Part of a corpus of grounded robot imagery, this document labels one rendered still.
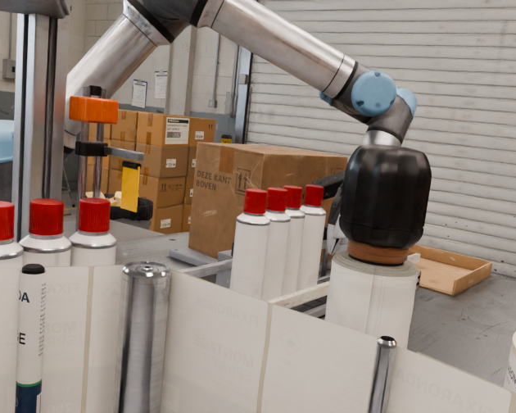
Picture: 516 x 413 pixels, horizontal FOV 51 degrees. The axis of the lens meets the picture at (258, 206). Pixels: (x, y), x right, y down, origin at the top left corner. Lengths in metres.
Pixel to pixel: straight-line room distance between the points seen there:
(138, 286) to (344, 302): 0.21
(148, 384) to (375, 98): 0.64
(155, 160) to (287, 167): 3.22
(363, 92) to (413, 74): 4.04
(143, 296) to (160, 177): 3.97
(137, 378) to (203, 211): 0.91
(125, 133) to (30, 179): 3.90
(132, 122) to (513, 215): 3.16
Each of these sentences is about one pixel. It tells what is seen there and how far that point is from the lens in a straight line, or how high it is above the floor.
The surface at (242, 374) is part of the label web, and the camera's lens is 0.42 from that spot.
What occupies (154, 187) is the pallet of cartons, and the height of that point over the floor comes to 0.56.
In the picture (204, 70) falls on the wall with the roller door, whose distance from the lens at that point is 6.22.
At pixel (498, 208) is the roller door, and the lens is 4.79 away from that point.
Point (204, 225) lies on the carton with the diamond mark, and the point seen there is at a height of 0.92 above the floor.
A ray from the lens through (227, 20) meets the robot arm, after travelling 0.93.
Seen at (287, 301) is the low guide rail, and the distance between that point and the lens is 0.88.
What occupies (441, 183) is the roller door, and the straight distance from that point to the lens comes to 4.86.
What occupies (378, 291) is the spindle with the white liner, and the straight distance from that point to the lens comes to 0.52.
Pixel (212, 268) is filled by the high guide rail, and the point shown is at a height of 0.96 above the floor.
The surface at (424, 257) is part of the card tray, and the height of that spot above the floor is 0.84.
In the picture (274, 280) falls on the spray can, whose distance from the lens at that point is 0.86.
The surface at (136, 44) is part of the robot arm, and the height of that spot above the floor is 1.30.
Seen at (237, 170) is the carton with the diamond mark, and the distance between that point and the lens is 1.23.
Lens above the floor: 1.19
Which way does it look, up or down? 9 degrees down
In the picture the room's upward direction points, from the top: 6 degrees clockwise
